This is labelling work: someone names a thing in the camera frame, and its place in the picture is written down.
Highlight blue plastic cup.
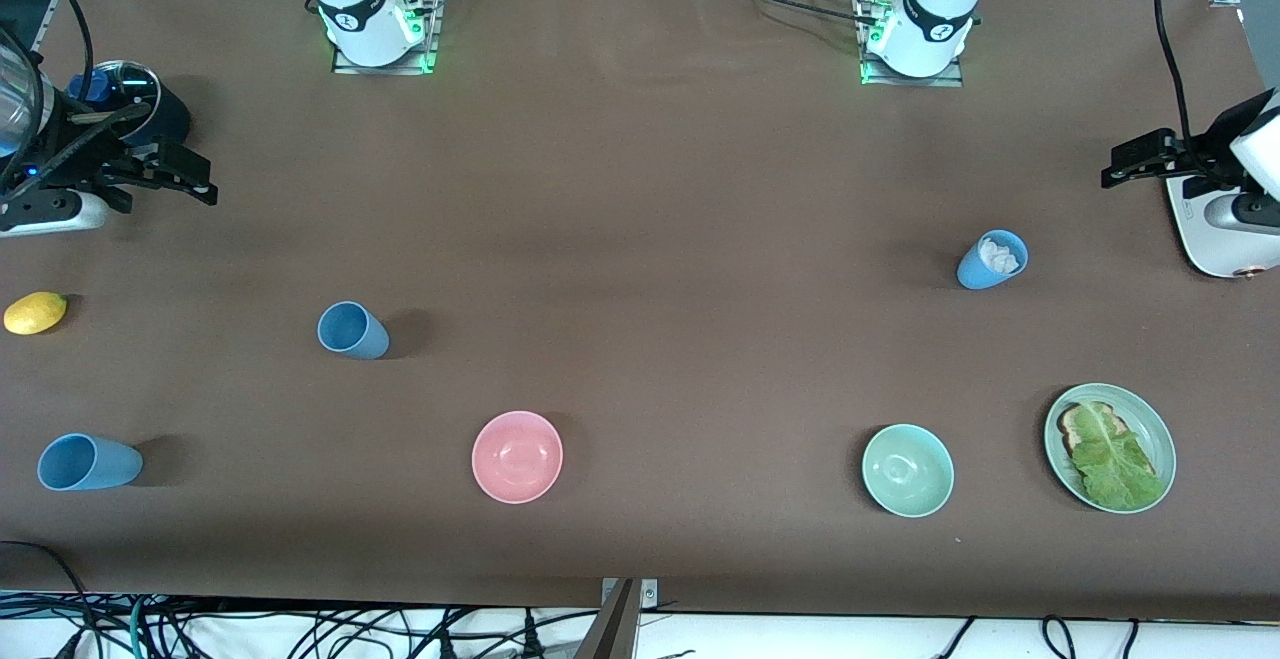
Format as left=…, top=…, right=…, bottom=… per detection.
left=37, top=433, right=144, bottom=492
left=956, top=229, right=1030, bottom=291
left=317, top=301, right=391, bottom=360

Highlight dark blue saucepan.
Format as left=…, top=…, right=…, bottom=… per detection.
left=65, top=59, right=191, bottom=147

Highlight white toaster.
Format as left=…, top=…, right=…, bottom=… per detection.
left=1166, top=174, right=1280, bottom=280

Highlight yellow lemon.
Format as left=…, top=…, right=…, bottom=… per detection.
left=3, top=291, right=68, bottom=336

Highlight mint green plate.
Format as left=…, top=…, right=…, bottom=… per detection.
left=1043, top=383, right=1177, bottom=515

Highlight slice of bread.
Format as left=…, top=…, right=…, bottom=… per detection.
left=1057, top=401, right=1161, bottom=480

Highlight green lettuce leaf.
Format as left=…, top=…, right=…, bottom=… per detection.
left=1068, top=400, right=1167, bottom=513

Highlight mint green bowl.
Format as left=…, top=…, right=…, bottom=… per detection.
left=861, top=423, right=955, bottom=519

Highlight pink bowl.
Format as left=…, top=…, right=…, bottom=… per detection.
left=471, top=410, right=564, bottom=505

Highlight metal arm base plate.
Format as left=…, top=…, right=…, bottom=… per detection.
left=858, top=0, right=964, bottom=88
left=332, top=0, right=441, bottom=75

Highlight small metal table bracket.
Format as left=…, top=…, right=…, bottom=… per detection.
left=600, top=578, right=660, bottom=610

